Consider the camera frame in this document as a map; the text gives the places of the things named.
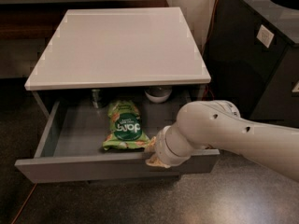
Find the black bin cabinet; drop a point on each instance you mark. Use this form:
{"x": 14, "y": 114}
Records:
{"x": 257, "y": 79}

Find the green rice chip bag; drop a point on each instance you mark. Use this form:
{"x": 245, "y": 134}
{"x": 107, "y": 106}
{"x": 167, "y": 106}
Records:
{"x": 125, "y": 127}

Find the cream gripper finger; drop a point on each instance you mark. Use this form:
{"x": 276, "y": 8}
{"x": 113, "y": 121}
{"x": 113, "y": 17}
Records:
{"x": 154, "y": 161}
{"x": 151, "y": 145}

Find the grey drawer cabinet white top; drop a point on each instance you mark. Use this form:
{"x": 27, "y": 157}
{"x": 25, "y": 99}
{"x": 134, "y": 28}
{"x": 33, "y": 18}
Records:
{"x": 119, "y": 47}

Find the green metal can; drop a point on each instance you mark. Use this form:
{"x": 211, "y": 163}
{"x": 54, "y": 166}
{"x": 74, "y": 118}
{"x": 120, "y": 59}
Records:
{"x": 97, "y": 98}

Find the white wall socket plate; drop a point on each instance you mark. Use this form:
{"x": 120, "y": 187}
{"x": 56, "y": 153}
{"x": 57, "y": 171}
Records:
{"x": 265, "y": 36}

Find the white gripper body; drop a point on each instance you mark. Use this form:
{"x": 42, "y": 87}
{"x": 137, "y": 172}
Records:
{"x": 161, "y": 147}

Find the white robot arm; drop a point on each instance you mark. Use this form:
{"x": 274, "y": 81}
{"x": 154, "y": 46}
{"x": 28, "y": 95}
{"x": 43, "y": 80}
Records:
{"x": 218, "y": 124}

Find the grey top drawer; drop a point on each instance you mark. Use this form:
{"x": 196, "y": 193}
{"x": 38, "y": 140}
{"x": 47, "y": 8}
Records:
{"x": 70, "y": 148}

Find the white grey bowl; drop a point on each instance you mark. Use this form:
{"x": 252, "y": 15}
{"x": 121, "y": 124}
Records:
{"x": 158, "y": 94}

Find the dark wooden bench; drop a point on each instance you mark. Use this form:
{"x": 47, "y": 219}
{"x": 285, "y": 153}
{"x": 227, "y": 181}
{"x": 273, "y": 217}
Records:
{"x": 40, "y": 20}

